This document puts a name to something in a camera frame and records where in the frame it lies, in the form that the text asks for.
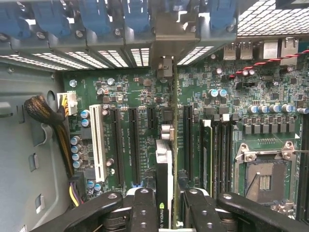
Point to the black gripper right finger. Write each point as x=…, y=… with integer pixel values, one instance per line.
x=202, y=212

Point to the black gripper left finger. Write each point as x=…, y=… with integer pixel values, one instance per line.
x=143, y=212

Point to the black RAM slot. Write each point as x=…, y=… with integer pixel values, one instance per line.
x=223, y=157
x=216, y=157
x=230, y=157

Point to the CPU socket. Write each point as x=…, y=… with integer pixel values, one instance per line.
x=263, y=176

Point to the white expansion slot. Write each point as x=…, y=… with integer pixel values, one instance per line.
x=97, y=145

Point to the short black expansion slot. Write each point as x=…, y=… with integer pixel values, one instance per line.
x=151, y=118

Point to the thin metal locking lever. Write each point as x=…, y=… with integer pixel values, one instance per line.
x=300, y=151

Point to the green motherboard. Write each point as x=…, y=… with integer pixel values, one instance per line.
x=135, y=91

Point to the white power connector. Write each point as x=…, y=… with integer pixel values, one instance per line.
x=70, y=104

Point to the open black PC case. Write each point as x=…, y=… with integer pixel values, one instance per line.
x=24, y=145

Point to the silver USB port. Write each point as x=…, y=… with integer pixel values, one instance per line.
x=246, y=51
x=230, y=51

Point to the silver port block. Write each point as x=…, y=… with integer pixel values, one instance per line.
x=271, y=50

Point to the silver ethernet port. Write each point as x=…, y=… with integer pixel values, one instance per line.
x=289, y=52

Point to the blue card retention clip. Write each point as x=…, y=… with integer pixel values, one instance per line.
x=12, y=21
x=94, y=17
x=222, y=14
x=135, y=17
x=50, y=17

